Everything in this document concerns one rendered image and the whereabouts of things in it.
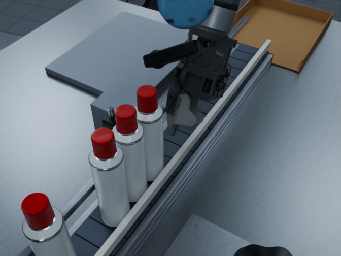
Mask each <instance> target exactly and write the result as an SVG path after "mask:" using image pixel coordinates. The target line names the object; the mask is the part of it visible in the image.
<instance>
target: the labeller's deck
mask: <svg viewBox="0 0 341 256"><path fill-rule="evenodd" d="M251 244H252V243H250V242H248V241H246V240H244V239H242V238H240V237H238V236H236V235H234V234H232V233H230V232H228V231H226V230H224V229H222V228H220V227H218V226H216V225H215V224H213V223H211V222H209V221H207V220H205V219H203V218H201V217H199V216H197V215H195V214H191V215H190V217H189V218H188V220H187V221H186V223H185V224H184V226H183V227H182V229H181V230H180V232H179V233H178V235H177V236H176V238H175V239H174V241H173V242H172V244H171V245H170V247H169V248H168V250H167V251H166V253H165V254H164V256H234V254H235V253H236V252H237V251H238V250H239V249H240V248H242V247H245V246H247V245H251Z"/></svg>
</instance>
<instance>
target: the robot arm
mask: <svg viewBox="0 0 341 256"><path fill-rule="evenodd" d="M118 1H122V2H126V3H129V4H133V5H137V6H141V7H145V8H147V9H151V10H155V11H159V13H160V14H161V16H162V17H163V18H164V20H165V21H166V22H167V23H168V24H169V25H171V26H173V27H175V28H179V29H189V33H191V34H194V35H197V36H198V38H197V40H191V41H188V42H184V43H181V44H178V45H174V46H171V47H168V48H165V49H162V50H153V51H152V52H151V53H149V54H146V55H144V56H143V61H144V65H145V67H146V68H155V69H160V68H162V67H164V66H165V65H167V64H169V63H173V62H177V61H180V62H179V63H178V64H177V66H176V68H175V71H174V73H173V77H172V82H171V84H170V87H169V90H168V94H167V101H166V119H167V126H168V131H169V134H170V135H171V136H174V135H175V133H176V132H177V130H178V128H179V126H180V125H181V126H189V127H193V126H195V125H196V124H200V123H202V122H203V119H204V115H203V114H202V113H201V112H200V111H199V109H198V108H197V103H198V98H200V99H204V100H207V101H211V100H214V99H218V98H220V97H223V94H224V91H225V87H226V84H227V81H228V78H229V75H230V71H231V65H230V64H229V65H230V70H229V71H228V67H227V64H228V61H229V57H230V54H231V51H232V48H235V47H236V44H237V40H235V39H232V38H229V37H228V35H226V34H229V33H231V30H232V26H233V23H234V20H235V17H236V14H237V12H236V11H237V10H238V7H239V4H240V1H241V0H118ZM218 6H219V7H218ZM225 8H226V9H225ZM208 44H209V46H208ZM226 68H227V69H226Z"/></svg>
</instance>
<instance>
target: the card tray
mask: <svg viewBox="0 0 341 256"><path fill-rule="evenodd" d="M333 14H334V13H332V12H328V11H324V10H321V9H317V8H313V7H309V6H305V5H301V4H297V3H293V2H290V1H286V0H248V1H247V2H246V3H245V4H244V5H243V6H242V7H241V8H240V9H239V10H238V11H237V14H236V17H235V20H234V23H233V26H232V29H233V28H234V27H235V26H236V25H237V24H238V23H239V22H240V21H241V20H242V19H243V18H244V17H245V16H248V17H249V22H248V23H247V24H246V25H245V26H244V27H243V28H242V29H241V30H240V31H239V32H238V34H237V35H236V36H235V37H234V38H233V39H235V40H237V43H243V44H246V45H249V46H253V47H256V48H259V49H260V48H261V47H262V45H263V44H264V43H265V42H266V40H267V39H269V40H271V45H270V47H269V49H268V50H267V51H269V53H272V54H274V56H273V59H272V63H271V64H273V65H277V66H280V67H283V68H286V69H289V70H292V71H295V72H298V73H300V72H301V70H302V69H303V67H304V65H305V64H306V62H307V61H308V59H309V57H310V56H311V54H312V53H313V51H314V50H315V48H316V46H317V45H318V43H319V42H320V40H321V38H322V37H323V35H324V34H325V32H326V30H327V29H328V27H329V26H330V24H331V21H332V17H333Z"/></svg>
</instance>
